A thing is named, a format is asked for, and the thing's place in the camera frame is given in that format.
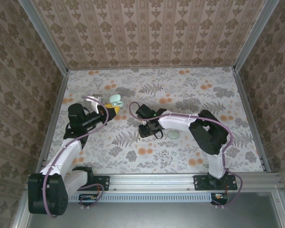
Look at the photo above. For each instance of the steel sheet panel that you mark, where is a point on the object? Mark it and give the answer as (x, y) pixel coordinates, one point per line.
(156, 213)

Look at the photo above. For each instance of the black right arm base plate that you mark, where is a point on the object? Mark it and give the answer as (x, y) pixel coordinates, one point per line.
(199, 183)

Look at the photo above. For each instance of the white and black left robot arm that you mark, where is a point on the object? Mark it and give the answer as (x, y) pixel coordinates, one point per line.
(61, 156)

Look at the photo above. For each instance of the aluminium table side rail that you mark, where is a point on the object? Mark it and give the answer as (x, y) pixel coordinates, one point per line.
(251, 118)
(54, 111)

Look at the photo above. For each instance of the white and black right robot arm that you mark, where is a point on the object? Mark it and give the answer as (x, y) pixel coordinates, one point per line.
(171, 122)

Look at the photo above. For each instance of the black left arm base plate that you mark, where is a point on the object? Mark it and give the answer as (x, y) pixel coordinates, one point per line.
(104, 181)

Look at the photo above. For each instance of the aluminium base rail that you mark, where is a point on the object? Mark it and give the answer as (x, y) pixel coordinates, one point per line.
(152, 183)

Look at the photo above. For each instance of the mint earbud charging case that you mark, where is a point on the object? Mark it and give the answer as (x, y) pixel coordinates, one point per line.
(115, 98)

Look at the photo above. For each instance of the small electronics board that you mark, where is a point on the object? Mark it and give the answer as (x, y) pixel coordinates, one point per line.
(88, 197)
(219, 197)

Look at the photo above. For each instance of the aluminium frame post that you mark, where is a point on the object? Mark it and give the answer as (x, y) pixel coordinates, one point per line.
(45, 35)
(256, 35)

